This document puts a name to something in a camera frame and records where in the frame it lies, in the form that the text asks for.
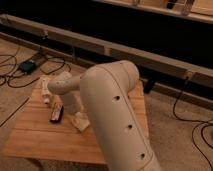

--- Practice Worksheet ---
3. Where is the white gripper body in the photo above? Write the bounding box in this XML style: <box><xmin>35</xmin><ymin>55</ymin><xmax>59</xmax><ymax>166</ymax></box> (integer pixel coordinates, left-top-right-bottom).
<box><xmin>60</xmin><ymin>91</ymin><xmax>80</xmax><ymax>115</ymax></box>

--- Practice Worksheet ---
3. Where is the black cable left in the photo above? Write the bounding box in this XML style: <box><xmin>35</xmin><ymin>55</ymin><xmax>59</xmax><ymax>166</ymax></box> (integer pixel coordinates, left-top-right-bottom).
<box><xmin>0</xmin><ymin>44</ymin><xmax>72</xmax><ymax>128</ymax></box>

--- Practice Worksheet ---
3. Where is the black cable right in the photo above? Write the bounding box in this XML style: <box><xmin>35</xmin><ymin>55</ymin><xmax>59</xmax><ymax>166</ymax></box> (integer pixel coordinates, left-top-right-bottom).
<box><xmin>172</xmin><ymin>77</ymin><xmax>213</xmax><ymax>163</ymax></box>

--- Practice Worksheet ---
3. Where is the black power adapter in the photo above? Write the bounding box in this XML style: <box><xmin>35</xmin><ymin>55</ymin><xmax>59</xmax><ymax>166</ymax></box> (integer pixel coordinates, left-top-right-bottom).
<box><xmin>18</xmin><ymin>61</ymin><xmax>36</xmax><ymax>74</ymax></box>

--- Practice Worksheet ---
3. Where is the dark rectangular remote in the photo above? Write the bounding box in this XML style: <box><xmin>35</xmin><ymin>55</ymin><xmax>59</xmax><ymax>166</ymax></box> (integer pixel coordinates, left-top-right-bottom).
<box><xmin>50</xmin><ymin>103</ymin><xmax>64</xmax><ymax>123</ymax></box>

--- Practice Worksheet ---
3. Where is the white plastic bottle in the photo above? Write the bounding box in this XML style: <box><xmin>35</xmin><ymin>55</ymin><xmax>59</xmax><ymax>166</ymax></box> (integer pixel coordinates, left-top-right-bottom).
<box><xmin>41</xmin><ymin>77</ymin><xmax>52</xmax><ymax>105</ymax></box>

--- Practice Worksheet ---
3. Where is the black cable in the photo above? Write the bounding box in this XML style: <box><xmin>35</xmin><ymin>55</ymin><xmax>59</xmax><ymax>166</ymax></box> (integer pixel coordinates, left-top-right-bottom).
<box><xmin>172</xmin><ymin>77</ymin><xmax>213</xmax><ymax>163</ymax></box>
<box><xmin>0</xmin><ymin>44</ymin><xmax>72</xmax><ymax>128</ymax></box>

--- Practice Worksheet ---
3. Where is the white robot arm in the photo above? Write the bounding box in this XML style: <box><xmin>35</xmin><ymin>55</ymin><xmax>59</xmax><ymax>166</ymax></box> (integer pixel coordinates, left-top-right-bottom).
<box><xmin>48</xmin><ymin>60</ymin><xmax>162</xmax><ymax>171</ymax></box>

